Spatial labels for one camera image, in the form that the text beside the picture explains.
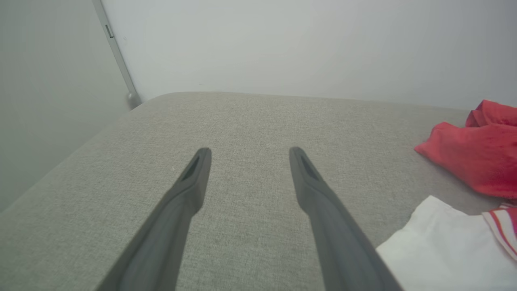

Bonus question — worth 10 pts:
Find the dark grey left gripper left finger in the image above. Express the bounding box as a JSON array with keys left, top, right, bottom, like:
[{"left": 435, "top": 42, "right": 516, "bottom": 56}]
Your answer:
[{"left": 96, "top": 147, "right": 212, "bottom": 291}]

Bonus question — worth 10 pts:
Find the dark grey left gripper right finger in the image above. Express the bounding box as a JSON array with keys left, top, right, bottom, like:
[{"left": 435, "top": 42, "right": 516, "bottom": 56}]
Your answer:
[{"left": 288, "top": 146, "right": 404, "bottom": 291}]

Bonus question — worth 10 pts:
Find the red jersey with white sleeves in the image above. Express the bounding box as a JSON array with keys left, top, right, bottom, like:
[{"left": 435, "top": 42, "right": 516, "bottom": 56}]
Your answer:
[{"left": 376, "top": 99, "right": 517, "bottom": 291}]

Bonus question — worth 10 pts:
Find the grey metal bar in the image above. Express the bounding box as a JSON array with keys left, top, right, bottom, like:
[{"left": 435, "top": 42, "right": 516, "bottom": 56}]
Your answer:
[{"left": 92, "top": 0, "right": 142, "bottom": 110}]

